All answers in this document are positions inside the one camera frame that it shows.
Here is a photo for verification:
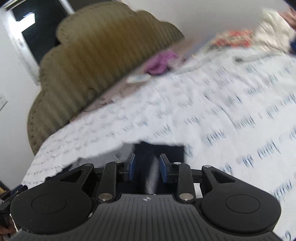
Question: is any white quilt with blue script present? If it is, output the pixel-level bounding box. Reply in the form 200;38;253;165
23;47;295;240

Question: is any purple cloth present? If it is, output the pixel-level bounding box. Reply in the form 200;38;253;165
144;50;178;76

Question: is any navy and grey sweater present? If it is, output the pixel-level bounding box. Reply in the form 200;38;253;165
56;142;185;194

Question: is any red patterned cloth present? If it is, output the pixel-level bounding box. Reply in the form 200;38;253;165
210;29;254;48

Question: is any cream puffy blanket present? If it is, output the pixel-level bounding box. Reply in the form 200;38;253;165
252;9;295;54

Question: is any olive upholstered headboard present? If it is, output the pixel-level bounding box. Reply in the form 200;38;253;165
27;1;184;153

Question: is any white wall socket left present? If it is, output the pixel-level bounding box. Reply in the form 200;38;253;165
0;93;8;111

